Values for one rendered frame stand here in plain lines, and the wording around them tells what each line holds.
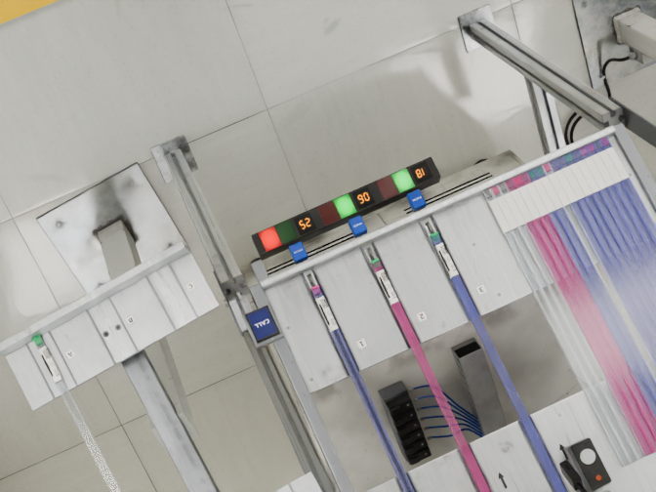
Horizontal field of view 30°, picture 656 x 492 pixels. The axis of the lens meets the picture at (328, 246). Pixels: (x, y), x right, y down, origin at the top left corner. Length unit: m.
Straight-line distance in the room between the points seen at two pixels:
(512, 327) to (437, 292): 0.36
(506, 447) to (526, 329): 0.43
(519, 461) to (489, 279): 0.30
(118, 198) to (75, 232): 0.12
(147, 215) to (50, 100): 0.34
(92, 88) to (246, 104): 0.34
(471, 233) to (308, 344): 0.33
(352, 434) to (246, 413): 0.71
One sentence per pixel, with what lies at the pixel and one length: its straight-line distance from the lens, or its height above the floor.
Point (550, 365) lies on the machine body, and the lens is 2.45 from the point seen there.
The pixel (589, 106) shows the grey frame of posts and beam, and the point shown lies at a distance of 2.27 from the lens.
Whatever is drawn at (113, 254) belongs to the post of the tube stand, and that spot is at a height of 0.15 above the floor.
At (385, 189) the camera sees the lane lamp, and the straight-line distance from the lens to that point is 2.09.
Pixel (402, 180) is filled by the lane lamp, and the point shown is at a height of 0.66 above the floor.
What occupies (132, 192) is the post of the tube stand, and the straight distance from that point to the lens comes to 2.69.
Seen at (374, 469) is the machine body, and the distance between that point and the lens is 2.42.
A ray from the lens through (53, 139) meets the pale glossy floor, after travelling 2.64.
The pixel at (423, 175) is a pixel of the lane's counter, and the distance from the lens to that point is 2.10.
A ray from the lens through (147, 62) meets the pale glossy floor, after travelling 2.61.
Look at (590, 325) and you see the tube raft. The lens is 2.04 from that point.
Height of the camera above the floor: 2.48
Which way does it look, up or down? 60 degrees down
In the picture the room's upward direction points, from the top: 146 degrees clockwise
